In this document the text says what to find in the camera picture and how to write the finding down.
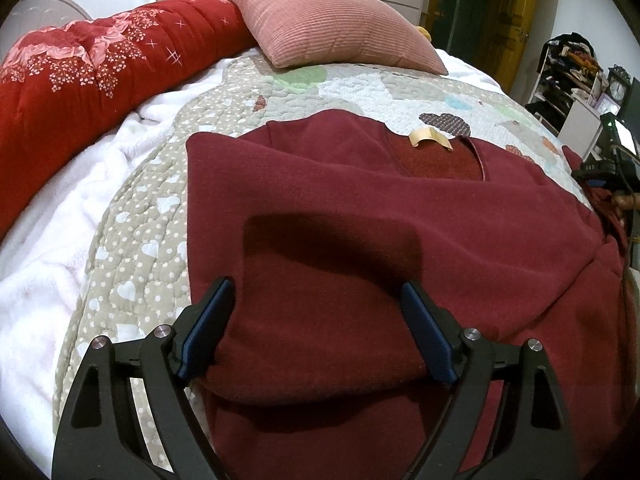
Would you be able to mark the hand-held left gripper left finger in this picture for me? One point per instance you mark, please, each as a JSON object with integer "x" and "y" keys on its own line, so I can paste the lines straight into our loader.
{"x": 207, "y": 325}

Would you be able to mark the wooden door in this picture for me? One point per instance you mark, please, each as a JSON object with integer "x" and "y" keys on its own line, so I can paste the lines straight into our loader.
{"x": 520, "y": 15}

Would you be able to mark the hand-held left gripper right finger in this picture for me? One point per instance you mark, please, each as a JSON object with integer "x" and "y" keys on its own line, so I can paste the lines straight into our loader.
{"x": 430, "y": 335}

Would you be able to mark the dark glass door panel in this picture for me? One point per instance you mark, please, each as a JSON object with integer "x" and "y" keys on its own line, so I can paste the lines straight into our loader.
{"x": 460, "y": 5}

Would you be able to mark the yellow cloth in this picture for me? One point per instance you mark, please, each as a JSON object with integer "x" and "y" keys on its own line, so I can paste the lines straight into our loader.
{"x": 425, "y": 32}

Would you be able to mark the white bed sheet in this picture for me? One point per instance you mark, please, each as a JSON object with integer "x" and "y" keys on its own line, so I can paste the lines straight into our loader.
{"x": 470, "y": 67}

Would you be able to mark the white shoe rack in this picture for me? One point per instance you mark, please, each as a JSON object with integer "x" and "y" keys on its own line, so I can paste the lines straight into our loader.
{"x": 565, "y": 75}

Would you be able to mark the red floral comforter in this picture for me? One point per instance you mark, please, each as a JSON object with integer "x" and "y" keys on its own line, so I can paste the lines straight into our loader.
{"x": 75, "y": 100}

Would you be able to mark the dark flat screen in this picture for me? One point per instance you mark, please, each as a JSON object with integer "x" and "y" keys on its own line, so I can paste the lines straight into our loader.
{"x": 636, "y": 105}

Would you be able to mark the heart patchwork quilt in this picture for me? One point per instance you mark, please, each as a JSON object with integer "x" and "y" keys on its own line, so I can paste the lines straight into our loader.
{"x": 150, "y": 220}

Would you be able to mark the maroon knit sweater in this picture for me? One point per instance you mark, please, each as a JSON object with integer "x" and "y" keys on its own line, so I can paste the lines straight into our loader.
{"x": 325, "y": 185}

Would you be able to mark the white fleece blanket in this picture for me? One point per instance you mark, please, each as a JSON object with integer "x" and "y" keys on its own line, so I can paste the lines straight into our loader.
{"x": 50, "y": 240}

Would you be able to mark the black ornate clock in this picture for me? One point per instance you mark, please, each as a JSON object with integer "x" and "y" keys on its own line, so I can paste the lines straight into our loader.
{"x": 619, "y": 89}

